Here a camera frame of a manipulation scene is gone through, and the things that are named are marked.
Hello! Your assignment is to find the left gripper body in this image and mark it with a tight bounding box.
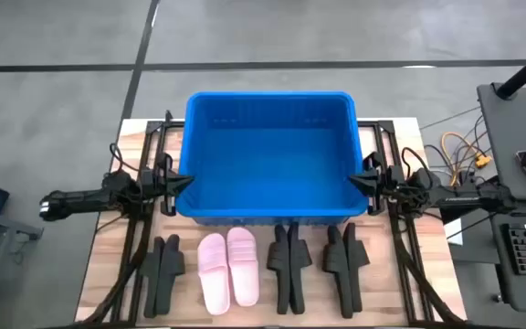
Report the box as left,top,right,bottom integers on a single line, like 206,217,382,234
152,153,177,218

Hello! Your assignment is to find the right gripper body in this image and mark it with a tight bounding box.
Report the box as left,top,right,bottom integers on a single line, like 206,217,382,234
363,151,395,216

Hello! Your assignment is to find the pink rubber slide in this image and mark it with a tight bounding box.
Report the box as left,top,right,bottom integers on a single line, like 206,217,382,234
226,227,260,308
197,233,232,316

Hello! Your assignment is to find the blue plastic bin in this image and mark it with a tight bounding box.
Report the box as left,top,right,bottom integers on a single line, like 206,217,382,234
174,90,370,226

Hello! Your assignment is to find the white paper sheet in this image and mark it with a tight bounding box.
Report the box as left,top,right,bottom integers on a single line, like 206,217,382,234
444,218,465,247

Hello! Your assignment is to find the grey side desk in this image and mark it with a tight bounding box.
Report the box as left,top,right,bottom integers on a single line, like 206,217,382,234
476,81,526,316

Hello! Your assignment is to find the black round pole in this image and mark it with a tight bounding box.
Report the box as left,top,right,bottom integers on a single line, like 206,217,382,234
494,40,526,101

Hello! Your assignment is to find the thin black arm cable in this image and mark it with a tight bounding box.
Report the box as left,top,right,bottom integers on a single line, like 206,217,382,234
109,143,132,175
400,146,434,184

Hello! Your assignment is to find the black aluminium table frame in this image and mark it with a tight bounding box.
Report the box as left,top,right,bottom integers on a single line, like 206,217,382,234
109,109,434,326

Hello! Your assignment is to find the yellow cable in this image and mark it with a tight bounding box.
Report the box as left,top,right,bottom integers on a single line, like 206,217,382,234
439,131,493,187

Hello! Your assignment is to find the black sleeved cable bundle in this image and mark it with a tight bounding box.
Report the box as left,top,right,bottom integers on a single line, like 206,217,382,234
82,214,151,326
391,217,468,326

